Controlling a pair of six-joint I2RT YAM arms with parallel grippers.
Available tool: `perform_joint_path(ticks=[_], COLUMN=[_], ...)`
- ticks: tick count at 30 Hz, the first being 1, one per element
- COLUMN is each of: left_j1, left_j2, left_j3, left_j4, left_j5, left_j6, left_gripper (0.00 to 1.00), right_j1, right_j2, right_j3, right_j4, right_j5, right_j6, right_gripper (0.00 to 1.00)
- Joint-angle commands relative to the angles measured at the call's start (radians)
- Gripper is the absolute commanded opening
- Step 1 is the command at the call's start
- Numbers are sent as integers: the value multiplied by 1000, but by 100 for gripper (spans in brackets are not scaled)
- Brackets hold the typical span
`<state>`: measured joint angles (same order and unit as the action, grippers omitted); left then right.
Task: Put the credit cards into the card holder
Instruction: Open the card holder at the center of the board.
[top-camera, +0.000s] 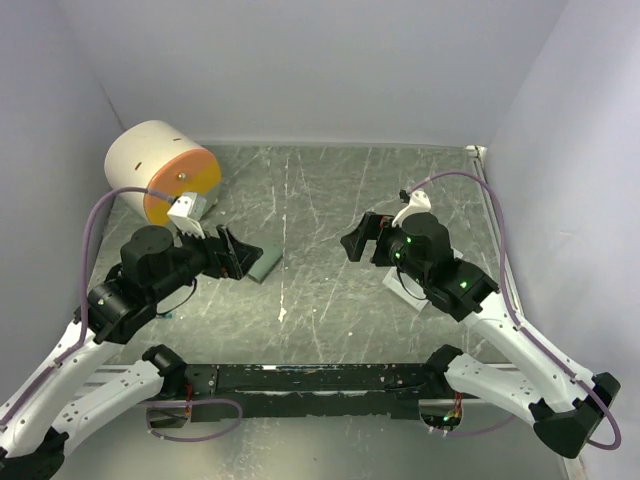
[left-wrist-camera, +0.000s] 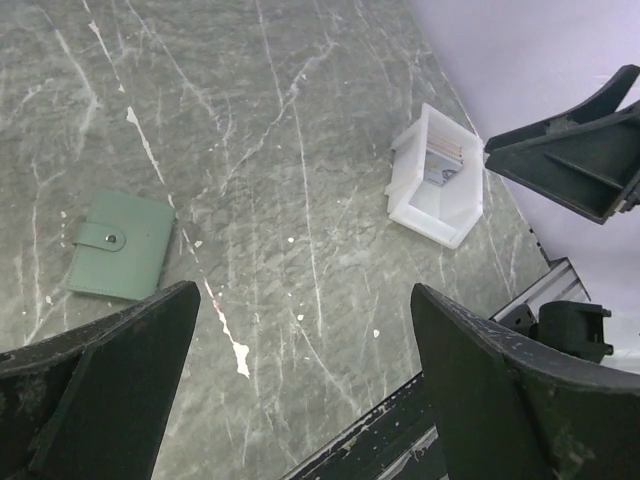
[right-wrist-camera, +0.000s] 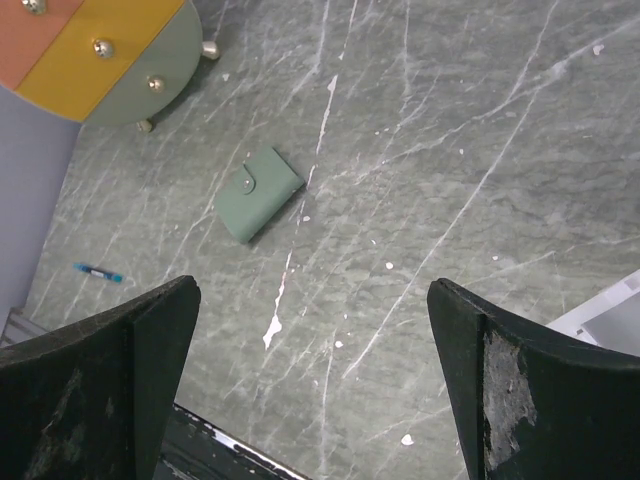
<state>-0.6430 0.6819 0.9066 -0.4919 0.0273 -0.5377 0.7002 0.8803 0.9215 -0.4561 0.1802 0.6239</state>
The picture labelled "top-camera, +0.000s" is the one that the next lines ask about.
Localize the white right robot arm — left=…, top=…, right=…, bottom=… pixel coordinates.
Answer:
left=340, top=212, right=621, bottom=459

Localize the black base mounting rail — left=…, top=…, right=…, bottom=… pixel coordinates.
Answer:
left=124, top=362, right=484, bottom=424

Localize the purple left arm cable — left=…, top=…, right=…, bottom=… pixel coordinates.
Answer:
left=0, top=186, right=177, bottom=431

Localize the white plastic card tray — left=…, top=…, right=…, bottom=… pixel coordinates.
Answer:
left=383, top=267, right=429, bottom=312

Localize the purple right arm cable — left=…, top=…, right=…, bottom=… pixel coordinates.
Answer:
left=405, top=170, right=623, bottom=451

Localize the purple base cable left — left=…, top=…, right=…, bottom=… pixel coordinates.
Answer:
left=145, top=397, right=245, bottom=443

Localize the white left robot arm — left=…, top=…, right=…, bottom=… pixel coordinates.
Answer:
left=1, top=225, right=263, bottom=458

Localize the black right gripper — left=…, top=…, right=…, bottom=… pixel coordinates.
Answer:
left=340, top=210, right=430, bottom=286

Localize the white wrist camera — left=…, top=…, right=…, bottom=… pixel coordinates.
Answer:
left=392, top=189, right=432, bottom=227
left=167, top=192, right=207, bottom=239

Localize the round white drawer cabinet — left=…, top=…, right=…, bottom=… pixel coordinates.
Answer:
left=104, top=120, right=222, bottom=209

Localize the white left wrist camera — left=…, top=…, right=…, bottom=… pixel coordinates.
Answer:
left=167, top=192, right=207, bottom=239

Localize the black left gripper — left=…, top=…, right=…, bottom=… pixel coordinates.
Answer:
left=150, top=217, right=263, bottom=300

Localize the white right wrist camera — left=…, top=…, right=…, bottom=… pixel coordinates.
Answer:
left=392, top=189, right=432, bottom=227

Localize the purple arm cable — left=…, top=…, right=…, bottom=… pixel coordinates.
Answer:
left=405, top=170, right=623, bottom=451
left=0, top=186, right=177, bottom=431

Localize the green card holder wallet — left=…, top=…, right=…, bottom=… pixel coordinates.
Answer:
left=248, top=244, right=283, bottom=284

